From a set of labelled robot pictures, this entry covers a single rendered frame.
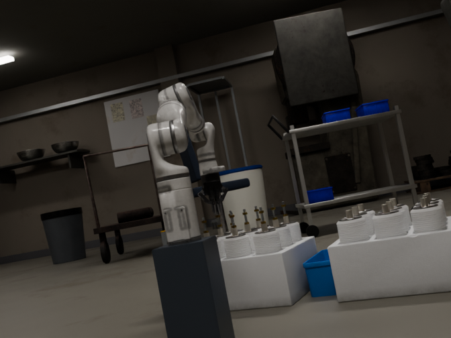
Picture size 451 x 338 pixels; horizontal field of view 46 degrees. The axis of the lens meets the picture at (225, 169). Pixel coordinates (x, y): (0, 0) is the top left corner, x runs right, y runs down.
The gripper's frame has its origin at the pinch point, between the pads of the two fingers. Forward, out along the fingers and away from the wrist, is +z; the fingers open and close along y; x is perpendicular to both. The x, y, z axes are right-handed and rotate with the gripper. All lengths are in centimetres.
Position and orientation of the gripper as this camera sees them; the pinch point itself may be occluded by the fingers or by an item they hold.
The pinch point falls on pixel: (216, 208)
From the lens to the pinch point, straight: 210.3
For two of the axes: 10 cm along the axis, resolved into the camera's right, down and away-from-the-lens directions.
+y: -9.3, 1.6, -3.3
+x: 3.2, -1.1, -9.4
